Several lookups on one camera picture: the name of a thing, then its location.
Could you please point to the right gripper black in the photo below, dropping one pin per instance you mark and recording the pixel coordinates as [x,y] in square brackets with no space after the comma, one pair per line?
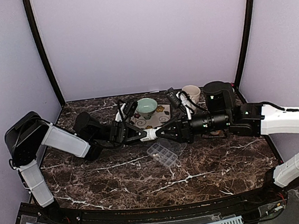
[182,130]

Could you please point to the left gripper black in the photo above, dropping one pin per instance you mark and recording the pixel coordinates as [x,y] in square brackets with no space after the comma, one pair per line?
[119,133]

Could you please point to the small white pill bottle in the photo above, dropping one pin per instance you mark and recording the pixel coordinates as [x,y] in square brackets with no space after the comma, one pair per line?
[150,135]

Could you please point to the clear plastic pill organizer box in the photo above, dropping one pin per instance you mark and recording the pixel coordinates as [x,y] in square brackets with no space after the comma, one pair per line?
[169,151]

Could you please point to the orange pill bottle grey cap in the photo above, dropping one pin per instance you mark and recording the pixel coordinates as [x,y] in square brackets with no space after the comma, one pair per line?
[215,132]

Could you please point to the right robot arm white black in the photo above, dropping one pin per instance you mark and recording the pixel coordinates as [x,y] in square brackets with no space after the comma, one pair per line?
[247,120]

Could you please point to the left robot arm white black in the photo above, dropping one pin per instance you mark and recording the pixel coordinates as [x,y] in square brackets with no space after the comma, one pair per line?
[87,140]

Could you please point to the square floral ceramic plate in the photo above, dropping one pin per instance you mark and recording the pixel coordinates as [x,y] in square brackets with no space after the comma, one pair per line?
[160,116]

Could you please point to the green ceramic bowl on plate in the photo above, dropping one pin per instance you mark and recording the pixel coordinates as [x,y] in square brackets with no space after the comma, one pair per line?
[146,107]

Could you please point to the beige ceramic mug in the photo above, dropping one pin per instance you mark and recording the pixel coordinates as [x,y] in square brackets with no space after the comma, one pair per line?
[193,91]

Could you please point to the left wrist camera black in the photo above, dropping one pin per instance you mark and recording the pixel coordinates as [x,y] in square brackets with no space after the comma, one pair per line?
[129,108]

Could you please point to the black front table rail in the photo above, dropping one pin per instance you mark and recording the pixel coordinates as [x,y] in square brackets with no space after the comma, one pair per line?
[246,202]

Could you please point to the left black frame post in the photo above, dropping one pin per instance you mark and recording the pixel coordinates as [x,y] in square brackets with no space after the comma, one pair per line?
[41,51]

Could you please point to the black frame post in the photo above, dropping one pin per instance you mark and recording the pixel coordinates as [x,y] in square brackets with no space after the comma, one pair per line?
[41,51]
[244,42]

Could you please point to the right black frame post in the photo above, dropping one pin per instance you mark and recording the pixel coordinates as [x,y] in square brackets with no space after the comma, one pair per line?
[244,42]

